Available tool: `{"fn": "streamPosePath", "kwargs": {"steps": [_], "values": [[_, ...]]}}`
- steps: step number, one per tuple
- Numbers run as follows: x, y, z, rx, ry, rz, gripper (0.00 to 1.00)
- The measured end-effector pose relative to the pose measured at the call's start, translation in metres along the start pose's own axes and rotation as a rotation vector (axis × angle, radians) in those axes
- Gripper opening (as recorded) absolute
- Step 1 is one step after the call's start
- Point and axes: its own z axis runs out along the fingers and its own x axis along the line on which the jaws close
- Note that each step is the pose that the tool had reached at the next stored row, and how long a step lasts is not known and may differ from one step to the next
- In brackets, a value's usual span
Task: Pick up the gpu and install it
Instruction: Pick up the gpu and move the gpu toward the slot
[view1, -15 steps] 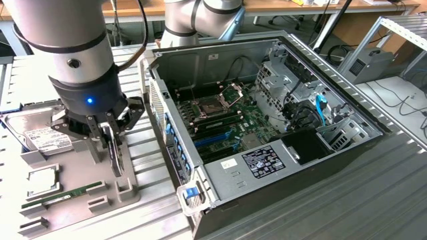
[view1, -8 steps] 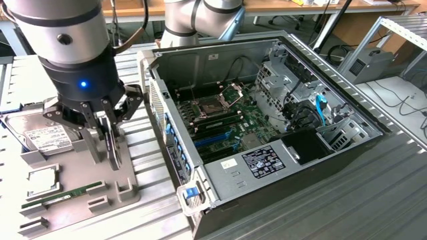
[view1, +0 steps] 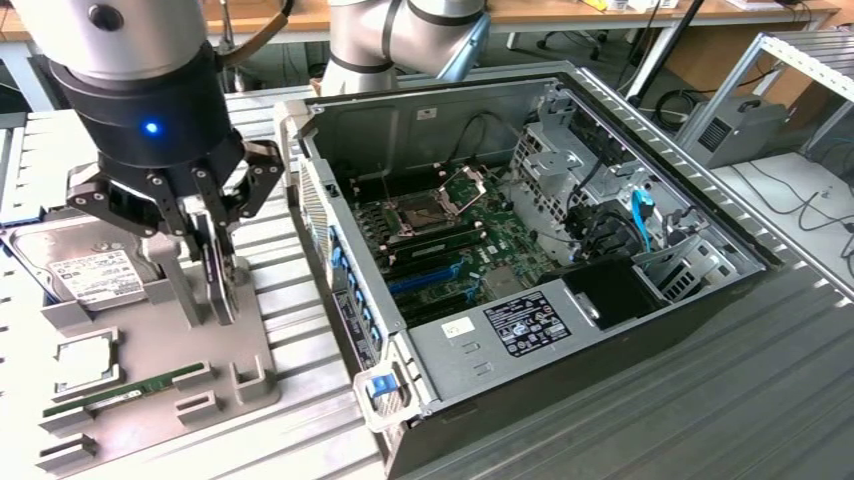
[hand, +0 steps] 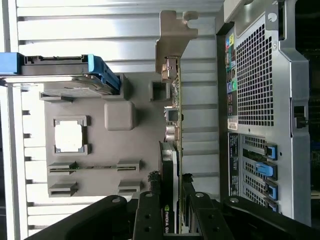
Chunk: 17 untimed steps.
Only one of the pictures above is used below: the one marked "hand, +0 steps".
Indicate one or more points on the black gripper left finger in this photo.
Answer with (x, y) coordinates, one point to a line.
(147, 217)

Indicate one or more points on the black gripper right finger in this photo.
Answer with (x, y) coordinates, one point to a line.
(207, 220)

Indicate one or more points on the blue expansion slot latch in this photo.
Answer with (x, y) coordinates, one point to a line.
(266, 171)
(273, 207)
(272, 191)
(272, 152)

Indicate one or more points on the green RAM stick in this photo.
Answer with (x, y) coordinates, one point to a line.
(100, 167)

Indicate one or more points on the grey parts rack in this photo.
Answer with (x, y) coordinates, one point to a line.
(112, 150)

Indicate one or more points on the silver CPU chip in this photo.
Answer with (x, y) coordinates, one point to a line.
(68, 137)

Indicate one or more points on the open grey PC case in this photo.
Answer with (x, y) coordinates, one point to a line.
(282, 75)

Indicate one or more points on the silver hard drive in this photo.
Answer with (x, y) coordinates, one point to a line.
(95, 62)

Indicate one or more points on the silver hard disk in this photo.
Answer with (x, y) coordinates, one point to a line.
(50, 82)

